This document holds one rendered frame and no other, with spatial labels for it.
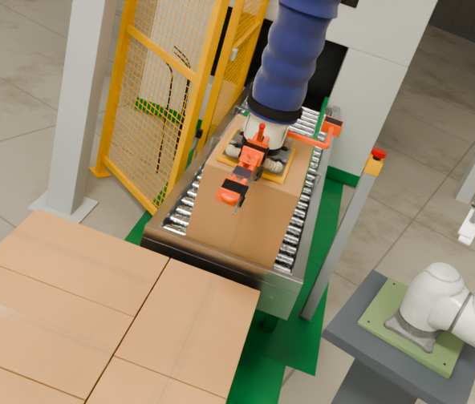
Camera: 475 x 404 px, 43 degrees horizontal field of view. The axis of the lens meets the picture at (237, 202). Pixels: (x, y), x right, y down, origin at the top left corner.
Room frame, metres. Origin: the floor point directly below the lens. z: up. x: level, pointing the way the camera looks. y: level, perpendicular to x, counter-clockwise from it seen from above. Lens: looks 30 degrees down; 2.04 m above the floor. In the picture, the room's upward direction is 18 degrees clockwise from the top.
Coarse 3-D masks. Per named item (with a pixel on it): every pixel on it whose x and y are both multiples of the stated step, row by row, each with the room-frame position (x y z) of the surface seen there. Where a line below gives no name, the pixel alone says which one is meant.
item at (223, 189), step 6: (228, 180) 1.73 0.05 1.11; (234, 180) 1.74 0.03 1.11; (222, 186) 1.68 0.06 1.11; (228, 186) 1.69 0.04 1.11; (234, 186) 1.71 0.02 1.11; (240, 186) 1.72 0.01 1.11; (222, 192) 1.67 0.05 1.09; (228, 192) 1.67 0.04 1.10; (234, 192) 1.67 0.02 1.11; (240, 192) 1.68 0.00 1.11; (216, 198) 1.67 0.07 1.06; (234, 204) 1.66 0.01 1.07
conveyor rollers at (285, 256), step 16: (304, 112) 4.13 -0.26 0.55; (304, 128) 3.85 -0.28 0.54; (320, 128) 3.94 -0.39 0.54; (192, 192) 2.54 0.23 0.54; (304, 192) 2.94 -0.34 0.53; (176, 208) 2.37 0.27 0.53; (304, 208) 2.76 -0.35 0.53; (176, 224) 2.26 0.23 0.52; (288, 240) 2.41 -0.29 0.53; (288, 256) 2.32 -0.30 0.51; (288, 272) 2.14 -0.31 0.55
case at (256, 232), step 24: (240, 120) 2.63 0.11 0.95; (216, 168) 2.10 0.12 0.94; (216, 192) 2.10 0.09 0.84; (264, 192) 2.09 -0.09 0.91; (288, 192) 2.09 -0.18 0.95; (192, 216) 2.10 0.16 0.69; (216, 216) 2.10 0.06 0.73; (240, 216) 2.09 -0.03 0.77; (264, 216) 2.09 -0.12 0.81; (288, 216) 2.08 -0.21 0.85; (216, 240) 2.10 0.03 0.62; (240, 240) 2.09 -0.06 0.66; (264, 240) 2.08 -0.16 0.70; (264, 264) 2.08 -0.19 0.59
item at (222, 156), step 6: (234, 132) 2.42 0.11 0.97; (240, 132) 2.38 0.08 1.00; (228, 144) 2.27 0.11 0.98; (234, 144) 2.24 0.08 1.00; (222, 150) 2.22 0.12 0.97; (222, 156) 2.16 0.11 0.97; (228, 156) 2.17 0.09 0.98; (222, 162) 2.15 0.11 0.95; (228, 162) 2.14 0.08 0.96; (234, 162) 2.15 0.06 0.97
